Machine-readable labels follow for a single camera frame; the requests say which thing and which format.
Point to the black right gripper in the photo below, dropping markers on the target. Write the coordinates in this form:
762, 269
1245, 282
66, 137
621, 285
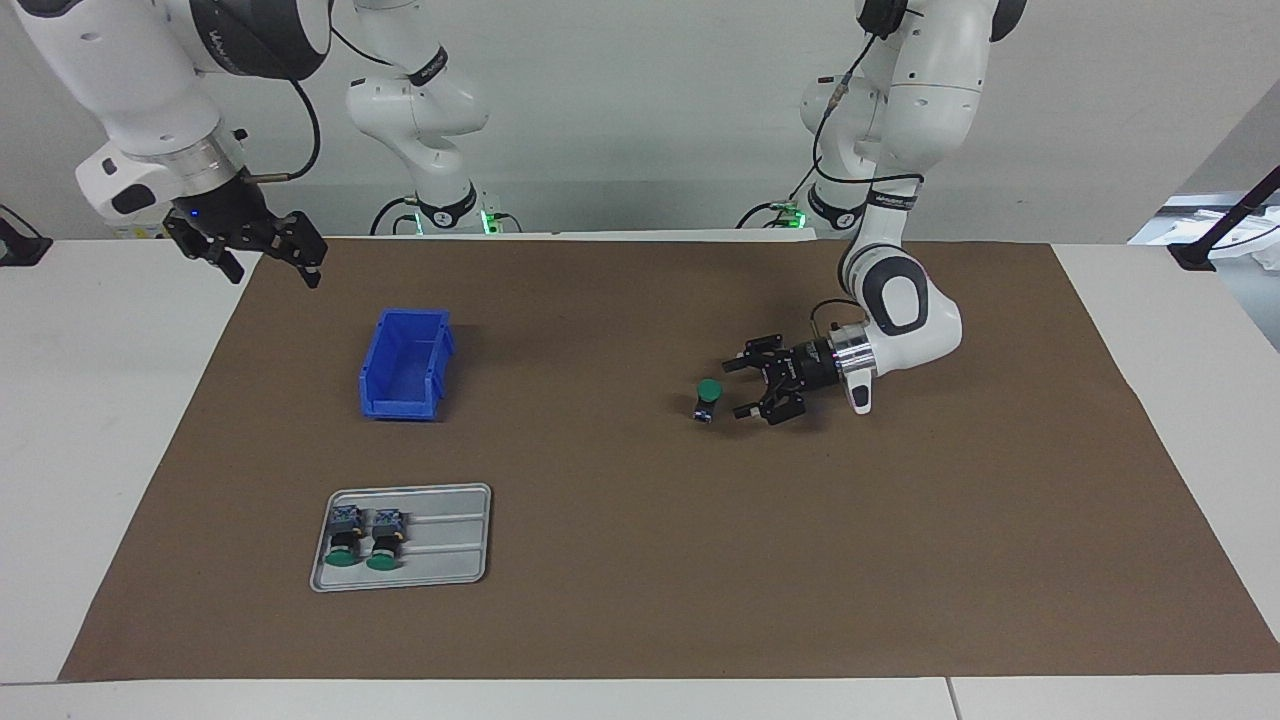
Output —
222, 208

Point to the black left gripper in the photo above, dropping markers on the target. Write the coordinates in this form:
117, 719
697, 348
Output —
808, 365

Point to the green push button switch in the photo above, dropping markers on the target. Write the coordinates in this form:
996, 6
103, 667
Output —
709, 389
345, 520
386, 535

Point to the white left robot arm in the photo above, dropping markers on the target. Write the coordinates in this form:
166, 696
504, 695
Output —
930, 100

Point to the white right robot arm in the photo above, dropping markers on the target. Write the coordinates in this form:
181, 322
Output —
130, 70

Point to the white cardboard box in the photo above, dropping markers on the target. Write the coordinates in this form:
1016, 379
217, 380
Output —
140, 230

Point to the brown paper mat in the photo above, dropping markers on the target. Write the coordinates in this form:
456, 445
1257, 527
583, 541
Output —
700, 550

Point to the blue plastic bin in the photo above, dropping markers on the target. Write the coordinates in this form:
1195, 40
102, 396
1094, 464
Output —
385, 405

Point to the grey metal tray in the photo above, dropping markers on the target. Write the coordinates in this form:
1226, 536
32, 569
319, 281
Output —
450, 530

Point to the white background clutter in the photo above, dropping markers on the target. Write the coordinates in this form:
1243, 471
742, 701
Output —
1180, 215

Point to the black stand with rod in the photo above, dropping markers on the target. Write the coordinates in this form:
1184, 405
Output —
1195, 255

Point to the black clamp mount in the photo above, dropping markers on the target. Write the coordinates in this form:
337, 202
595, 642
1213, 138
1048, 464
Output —
20, 248

